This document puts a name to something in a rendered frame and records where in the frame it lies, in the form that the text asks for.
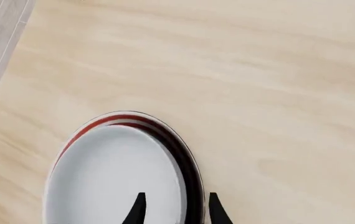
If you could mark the white plate with red rings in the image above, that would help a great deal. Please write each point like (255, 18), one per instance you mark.
(112, 172)

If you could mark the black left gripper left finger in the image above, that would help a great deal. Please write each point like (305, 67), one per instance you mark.
(137, 212)

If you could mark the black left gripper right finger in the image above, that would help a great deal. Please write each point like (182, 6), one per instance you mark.
(217, 212)

